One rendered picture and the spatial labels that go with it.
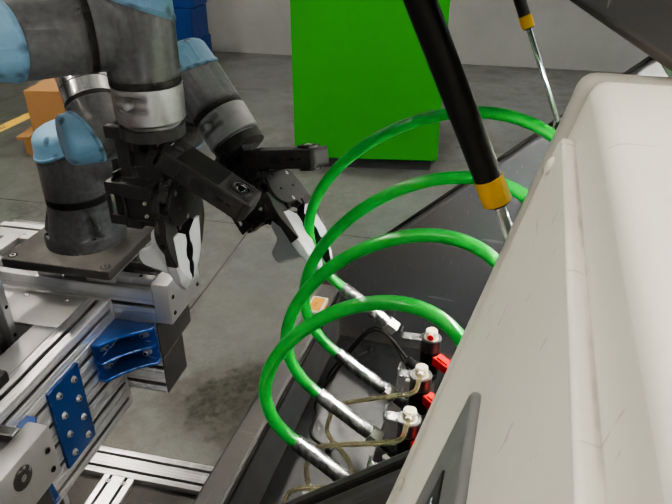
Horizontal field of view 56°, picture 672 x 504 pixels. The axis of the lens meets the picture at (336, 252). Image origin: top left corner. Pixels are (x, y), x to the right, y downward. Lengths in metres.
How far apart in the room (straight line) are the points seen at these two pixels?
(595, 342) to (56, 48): 0.57
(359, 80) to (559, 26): 3.56
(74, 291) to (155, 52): 0.74
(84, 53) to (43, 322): 0.70
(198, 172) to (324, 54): 3.42
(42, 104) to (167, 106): 4.26
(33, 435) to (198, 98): 0.50
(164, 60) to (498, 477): 0.56
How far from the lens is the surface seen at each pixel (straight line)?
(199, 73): 0.89
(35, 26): 0.66
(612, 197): 0.22
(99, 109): 0.95
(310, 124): 4.22
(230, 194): 0.69
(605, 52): 7.40
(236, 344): 2.68
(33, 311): 1.31
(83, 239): 1.26
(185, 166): 0.70
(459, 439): 0.27
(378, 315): 0.88
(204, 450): 2.27
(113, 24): 0.67
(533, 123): 0.73
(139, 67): 0.68
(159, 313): 1.26
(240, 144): 0.87
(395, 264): 1.20
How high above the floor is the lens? 1.63
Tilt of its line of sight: 30 degrees down
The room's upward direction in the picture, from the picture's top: straight up
